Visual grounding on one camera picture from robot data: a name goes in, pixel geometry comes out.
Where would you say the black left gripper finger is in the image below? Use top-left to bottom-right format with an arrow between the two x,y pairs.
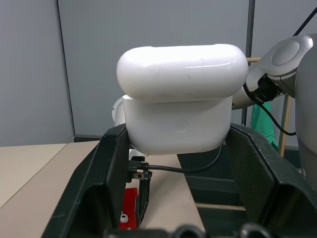
225,123 -> 317,238
41,123 -> 131,238
135,178 -> 152,229

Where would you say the white earbuds charging case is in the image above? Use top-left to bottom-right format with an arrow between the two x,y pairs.
116,44 -> 249,156

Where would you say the red tray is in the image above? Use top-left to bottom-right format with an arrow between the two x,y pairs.
118,187 -> 139,230

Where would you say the green cloth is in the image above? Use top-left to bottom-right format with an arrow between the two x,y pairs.
251,100 -> 279,151

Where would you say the wooden rack base bar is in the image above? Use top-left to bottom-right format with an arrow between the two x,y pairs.
195,201 -> 246,212

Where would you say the wooden rack upright pole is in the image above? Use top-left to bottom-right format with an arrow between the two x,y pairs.
278,95 -> 292,158

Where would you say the grey robot torso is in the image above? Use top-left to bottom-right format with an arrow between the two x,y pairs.
294,34 -> 317,180

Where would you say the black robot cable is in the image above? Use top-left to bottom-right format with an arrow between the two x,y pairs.
292,6 -> 317,37
145,145 -> 223,174
242,83 -> 297,136

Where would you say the black wall cable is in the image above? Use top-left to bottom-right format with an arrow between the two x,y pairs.
56,0 -> 76,137

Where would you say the grey metal post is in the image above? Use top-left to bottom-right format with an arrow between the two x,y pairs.
241,0 -> 256,126

